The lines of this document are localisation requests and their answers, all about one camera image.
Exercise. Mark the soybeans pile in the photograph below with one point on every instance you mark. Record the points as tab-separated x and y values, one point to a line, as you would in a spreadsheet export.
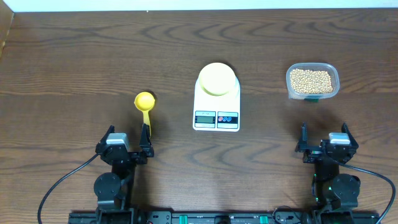
311	81

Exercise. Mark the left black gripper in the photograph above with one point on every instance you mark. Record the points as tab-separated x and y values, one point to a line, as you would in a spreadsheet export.
125	156

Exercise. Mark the pale yellow bowl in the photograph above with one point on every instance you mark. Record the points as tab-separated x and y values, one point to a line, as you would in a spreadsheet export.
217	79

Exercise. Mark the white digital kitchen scale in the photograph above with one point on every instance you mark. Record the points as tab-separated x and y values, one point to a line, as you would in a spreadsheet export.
217	113

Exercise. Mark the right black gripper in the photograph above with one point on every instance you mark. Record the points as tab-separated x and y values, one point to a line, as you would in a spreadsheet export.
302	145

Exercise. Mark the clear plastic container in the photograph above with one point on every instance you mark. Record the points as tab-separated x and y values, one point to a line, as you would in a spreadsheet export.
335	81

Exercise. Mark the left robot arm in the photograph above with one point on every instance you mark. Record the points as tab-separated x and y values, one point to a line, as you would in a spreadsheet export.
113	189

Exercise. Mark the yellow measuring scoop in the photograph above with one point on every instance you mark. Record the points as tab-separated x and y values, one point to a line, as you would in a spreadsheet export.
145	102

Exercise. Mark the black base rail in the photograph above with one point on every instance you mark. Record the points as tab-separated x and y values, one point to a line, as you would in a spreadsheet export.
166	217

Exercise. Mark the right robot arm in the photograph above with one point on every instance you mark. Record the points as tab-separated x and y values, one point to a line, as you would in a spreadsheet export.
336	194

